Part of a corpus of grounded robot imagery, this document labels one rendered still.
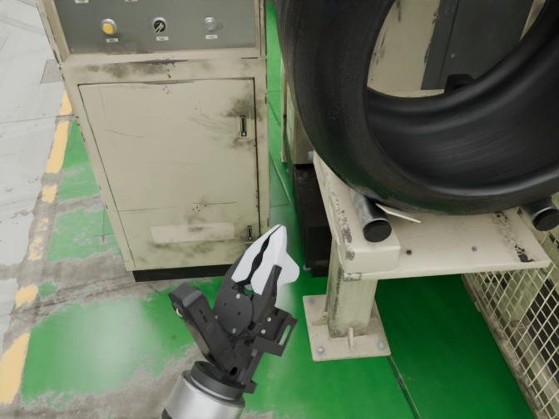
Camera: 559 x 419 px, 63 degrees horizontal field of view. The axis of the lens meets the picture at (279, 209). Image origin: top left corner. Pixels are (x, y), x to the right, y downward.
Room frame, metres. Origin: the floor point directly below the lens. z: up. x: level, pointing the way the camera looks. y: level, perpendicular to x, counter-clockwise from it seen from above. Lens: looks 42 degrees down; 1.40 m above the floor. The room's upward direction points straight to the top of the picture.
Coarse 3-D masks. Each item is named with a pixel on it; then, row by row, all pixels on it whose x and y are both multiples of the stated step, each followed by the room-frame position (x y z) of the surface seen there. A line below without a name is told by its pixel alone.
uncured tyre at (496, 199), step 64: (320, 0) 0.51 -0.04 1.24; (384, 0) 0.49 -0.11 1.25; (320, 64) 0.50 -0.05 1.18; (512, 64) 0.79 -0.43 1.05; (320, 128) 0.51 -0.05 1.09; (384, 128) 0.76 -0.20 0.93; (448, 128) 0.77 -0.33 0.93; (512, 128) 0.72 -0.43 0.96; (384, 192) 0.50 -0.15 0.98; (448, 192) 0.51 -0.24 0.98; (512, 192) 0.51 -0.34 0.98
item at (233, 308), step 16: (240, 288) 0.36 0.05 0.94; (224, 304) 0.34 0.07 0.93; (240, 304) 0.33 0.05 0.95; (224, 320) 0.32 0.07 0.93; (240, 320) 0.31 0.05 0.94; (272, 320) 0.33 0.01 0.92; (288, 320) 0.34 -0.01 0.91; (240, 336) 0.30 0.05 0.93; (256, 336) 0.30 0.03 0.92; (272, 336) 0.32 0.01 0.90; (288, 336) 0.33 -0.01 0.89; (240, 352) 0.30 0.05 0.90; (256, 352) 0.31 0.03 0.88; (272, 352) 0.30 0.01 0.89; (192, 368) 0.28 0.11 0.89; (208, 368) 0.29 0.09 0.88; (240, 368) 0.29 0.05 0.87; (208, 384) 0.26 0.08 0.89; (224, 384) 0.26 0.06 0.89; (240, 384) 0.28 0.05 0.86; (256, 384) 0.29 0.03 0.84
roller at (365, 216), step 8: (352, 192) 0.60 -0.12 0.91; (352, 200) 0.59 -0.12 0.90; (360, 200) 0.56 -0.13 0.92; (368, 200) 0.56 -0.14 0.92; (360, 208) 0.55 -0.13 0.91; (368, 208) 0.54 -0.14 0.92; (376, 208) 0.54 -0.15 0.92; (360, 216) 0.54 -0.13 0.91; (368, 216) 0.52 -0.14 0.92; (376, 216) 0.52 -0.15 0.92; (384, 216) 0.52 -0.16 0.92; (360, 224) 0.53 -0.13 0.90; (368, 224) 0.51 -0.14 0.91; (376, 224) 0.50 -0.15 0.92; (384, 224) 0.51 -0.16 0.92; (368, 232) 0.50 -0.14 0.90; (376, 232) 0.50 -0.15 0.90; (384, 232) 0.50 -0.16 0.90; (368, 240) 0.51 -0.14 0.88; (376, 240) 0.50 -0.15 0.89
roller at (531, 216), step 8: (544, 200) 0.56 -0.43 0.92; (520, 208) 0.58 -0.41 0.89; (528, 208) 0.56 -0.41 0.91; (536, 208) 0.55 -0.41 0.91; (544, 208) 0.54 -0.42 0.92; (552, 208) 0.54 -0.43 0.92; (528, 216) 0.55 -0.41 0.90; (536, 216) 0.54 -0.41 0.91; (544, 216) 0.53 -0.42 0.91; (552, 216) 0.53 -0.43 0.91; (536, 224) 0.53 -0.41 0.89; (544, 224) 0.53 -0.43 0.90; (552, 224) 0.53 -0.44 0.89
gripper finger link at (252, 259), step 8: (272, 232) 0.41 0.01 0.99; (264, 240) 0.40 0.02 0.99; (256, 248) 0.40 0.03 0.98; (264, 248) 0.40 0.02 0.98; (248, 256) 0.39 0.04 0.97; (256, 256) 0.39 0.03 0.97; (240, 264) 0.39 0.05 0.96; (248, 264) 0.38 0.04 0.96; (256, 264) 0.38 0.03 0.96; (240, 272) 0.38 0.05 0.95; (248, 272) 0.37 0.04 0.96; (240, 280) 0.37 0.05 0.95; (248, 280) 0.37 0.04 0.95; (248, 288) 0.37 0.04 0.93
